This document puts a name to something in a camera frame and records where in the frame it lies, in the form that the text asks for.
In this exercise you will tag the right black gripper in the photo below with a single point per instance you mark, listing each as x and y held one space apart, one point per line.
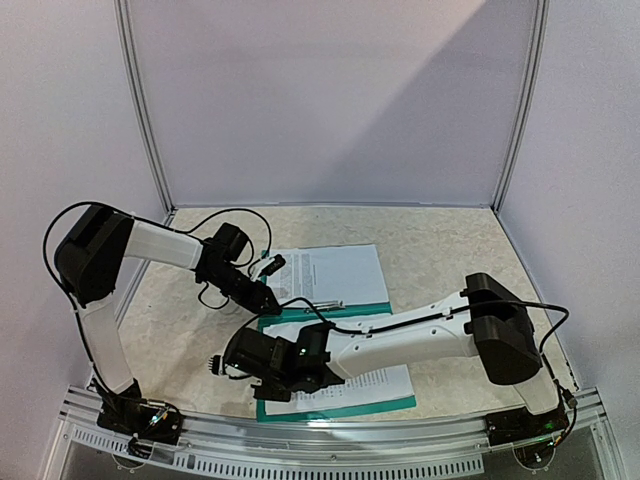
236 356

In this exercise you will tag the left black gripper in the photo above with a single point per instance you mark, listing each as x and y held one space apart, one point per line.
254 298

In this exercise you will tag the green file folder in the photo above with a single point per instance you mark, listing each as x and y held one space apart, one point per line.
293 318

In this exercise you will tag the folder spine metal clip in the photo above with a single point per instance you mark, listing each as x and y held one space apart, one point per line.
329 305

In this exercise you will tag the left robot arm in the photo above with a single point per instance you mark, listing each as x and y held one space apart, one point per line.
87 264

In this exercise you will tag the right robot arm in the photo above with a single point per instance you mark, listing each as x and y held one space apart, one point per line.
484 320

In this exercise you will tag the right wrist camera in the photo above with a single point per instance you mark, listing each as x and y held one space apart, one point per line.
218 367

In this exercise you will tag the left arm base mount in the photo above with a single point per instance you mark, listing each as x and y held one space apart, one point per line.
140 418

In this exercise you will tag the aluminium front rail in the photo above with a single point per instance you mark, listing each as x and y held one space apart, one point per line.
221 447

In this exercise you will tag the left aluminium frame post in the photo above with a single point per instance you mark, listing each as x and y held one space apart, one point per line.
133 73

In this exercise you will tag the aluminium frame post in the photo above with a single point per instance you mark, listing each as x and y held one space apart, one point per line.
133 73
531 70

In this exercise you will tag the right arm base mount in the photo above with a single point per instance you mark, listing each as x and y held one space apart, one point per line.
516 425

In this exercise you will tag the right aluminium frame post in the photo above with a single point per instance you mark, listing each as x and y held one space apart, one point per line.
531 70

